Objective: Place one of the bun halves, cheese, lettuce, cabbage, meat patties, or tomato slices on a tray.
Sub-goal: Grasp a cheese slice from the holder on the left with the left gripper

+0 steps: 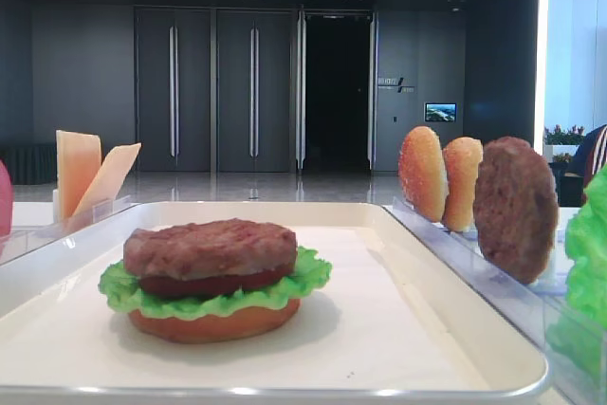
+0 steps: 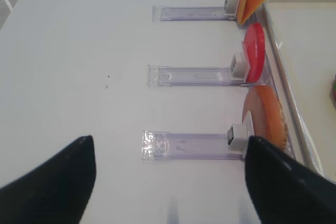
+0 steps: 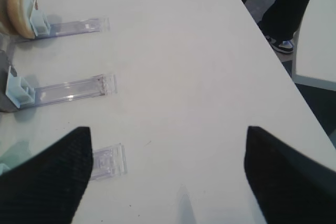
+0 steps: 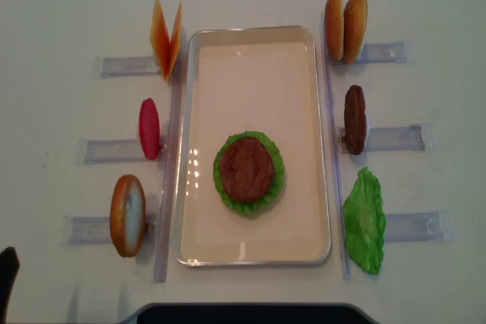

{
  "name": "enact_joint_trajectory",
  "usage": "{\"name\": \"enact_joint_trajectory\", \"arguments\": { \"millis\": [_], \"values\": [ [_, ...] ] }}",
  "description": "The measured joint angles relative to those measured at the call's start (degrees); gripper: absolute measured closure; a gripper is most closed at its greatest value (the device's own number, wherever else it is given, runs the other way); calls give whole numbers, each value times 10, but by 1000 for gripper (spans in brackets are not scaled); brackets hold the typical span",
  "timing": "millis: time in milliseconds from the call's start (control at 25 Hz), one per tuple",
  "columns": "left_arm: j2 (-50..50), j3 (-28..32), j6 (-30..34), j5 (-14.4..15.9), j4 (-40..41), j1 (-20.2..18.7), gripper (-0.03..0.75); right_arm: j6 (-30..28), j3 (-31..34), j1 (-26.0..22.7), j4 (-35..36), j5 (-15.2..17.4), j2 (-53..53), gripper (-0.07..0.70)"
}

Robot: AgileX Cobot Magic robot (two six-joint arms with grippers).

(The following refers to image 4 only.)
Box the orange cheese slice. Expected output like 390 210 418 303
150 0 170 81
166 3 182 82

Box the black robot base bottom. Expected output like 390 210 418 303
137 304 374 324

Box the meat patty on tray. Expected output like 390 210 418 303
217 137 275 203

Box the lettuce leaf on tray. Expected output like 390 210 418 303
213 131 286 215

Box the red tomato slice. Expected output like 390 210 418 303
138 98 160 160

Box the upright brown meat patty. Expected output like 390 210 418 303
344 85 367 155

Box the upright green lettuce leaf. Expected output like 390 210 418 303
343 167 387 275

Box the white rectangular metal tray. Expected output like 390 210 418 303
172 26 331 266

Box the bun half with white face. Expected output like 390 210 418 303
109 175 146 257

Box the left golden bun half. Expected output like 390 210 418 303
324 0 344 61

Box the golden bun half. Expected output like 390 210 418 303
324 0 344 61
343 0 368 64

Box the right golden bun half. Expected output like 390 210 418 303
343 0 368 64

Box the long clear rail right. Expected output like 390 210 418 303
320 11 352 281

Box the clear holder rail middle right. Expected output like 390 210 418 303
337 123 435 153

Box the clear holder rail upper right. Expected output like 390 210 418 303
355 40 412 64

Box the clear holder rail lower left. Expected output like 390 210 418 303
62 215 157 246

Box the clear holder rail lower right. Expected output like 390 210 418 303
385 210 453 243

